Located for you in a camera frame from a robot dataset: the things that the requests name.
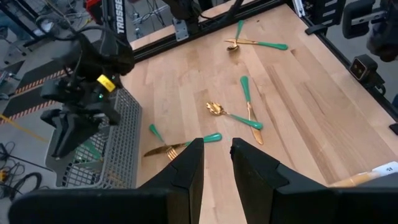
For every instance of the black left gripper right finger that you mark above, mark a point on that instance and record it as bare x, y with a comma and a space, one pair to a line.
258, 186

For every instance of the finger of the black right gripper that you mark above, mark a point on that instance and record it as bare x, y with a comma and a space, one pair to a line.
71, 133

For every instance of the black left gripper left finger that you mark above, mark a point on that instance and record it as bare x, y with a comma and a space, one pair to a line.
183, 186

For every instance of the grey plastic silverware basket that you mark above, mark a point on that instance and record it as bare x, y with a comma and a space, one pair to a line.
124, 140

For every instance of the yellow tag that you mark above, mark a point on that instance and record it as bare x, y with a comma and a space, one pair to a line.
105, 82

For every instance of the white label sticker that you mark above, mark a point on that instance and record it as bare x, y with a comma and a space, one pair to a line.
387, 169

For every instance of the black drawer cabinet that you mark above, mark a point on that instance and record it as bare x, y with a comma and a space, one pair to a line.
326, 12

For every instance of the black aluminium table frame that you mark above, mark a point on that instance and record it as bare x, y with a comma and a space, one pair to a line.
146, 53

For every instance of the black table-level camera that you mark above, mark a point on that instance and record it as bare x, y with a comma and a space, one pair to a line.
360, 68

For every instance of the silver aluminium bracket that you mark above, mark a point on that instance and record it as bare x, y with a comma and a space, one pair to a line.
298, 7

